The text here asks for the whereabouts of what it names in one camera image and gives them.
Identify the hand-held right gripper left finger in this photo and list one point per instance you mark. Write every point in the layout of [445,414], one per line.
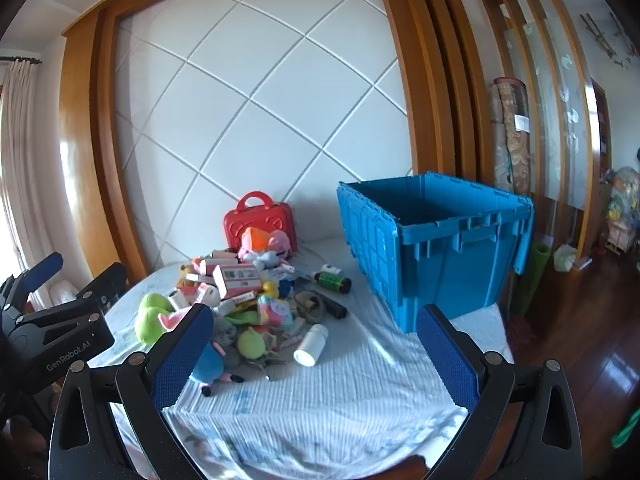
[182,355]

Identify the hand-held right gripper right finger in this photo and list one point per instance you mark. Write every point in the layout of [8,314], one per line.
[445,355]

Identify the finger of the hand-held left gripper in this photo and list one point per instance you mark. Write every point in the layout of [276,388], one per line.
[45,267]
[107,282]

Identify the green ball plush toy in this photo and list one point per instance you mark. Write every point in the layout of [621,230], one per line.
[250,342]

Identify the blue plastic storage crate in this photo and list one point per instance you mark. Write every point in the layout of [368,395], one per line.
[440,280]

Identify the round wooden desktop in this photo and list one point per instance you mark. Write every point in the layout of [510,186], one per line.
[417,467]

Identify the pink pig plush blue outfit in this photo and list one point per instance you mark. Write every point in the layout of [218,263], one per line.
[210,365]

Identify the white plastic bag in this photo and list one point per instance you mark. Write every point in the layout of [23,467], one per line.
[62,292]

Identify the green frog plush toy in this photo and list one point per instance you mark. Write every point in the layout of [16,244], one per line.
[150,320]

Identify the grey plush toy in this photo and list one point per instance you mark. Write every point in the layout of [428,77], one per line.
[225,332]

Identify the green plush cloth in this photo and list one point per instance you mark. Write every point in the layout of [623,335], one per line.
[241,317]

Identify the silver metal clip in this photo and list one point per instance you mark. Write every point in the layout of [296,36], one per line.
[268,372]

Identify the pile of medicine boxes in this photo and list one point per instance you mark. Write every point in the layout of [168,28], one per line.
[240,277]

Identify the pastel rainbow toy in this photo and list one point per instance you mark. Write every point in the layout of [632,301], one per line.
[275,312]

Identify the beige curtain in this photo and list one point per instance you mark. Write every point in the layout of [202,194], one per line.
[15,160]

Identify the white and blue plush toy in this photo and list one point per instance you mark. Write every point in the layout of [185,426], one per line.
[262,260]

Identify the green rolled mat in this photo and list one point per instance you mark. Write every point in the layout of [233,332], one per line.
[536,270]

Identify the black oblong case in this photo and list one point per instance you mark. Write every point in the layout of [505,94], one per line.
[330,305]

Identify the white pill bottle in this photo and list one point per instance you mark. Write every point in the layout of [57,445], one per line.
[310,345]

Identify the dark green glass bottle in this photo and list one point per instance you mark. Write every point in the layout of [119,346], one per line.
[335,282]

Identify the orange plush toy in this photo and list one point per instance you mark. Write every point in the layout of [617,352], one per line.
[255,237]

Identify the small white bottle black label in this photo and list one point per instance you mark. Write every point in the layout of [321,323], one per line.
[331,268]

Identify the red toy suitcase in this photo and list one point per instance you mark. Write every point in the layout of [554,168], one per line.
[240,222]

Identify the pink plush toy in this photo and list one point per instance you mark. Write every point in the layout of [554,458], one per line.
[281,242]

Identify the green plastic object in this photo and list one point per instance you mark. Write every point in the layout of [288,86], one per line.
[627,432]

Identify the dark curtain rod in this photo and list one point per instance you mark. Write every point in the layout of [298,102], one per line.
[20,59]

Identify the rolled patterned carpet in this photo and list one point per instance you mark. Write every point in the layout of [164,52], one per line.
[517,135]

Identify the pile of toys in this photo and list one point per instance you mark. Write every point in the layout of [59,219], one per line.
[620,200]

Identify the wooden slat screen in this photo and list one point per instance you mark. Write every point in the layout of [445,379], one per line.
[585,160]

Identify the wooden wall frame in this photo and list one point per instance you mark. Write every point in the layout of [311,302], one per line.
[80,160]

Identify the branch wall decor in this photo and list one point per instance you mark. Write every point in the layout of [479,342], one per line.
[605,35]

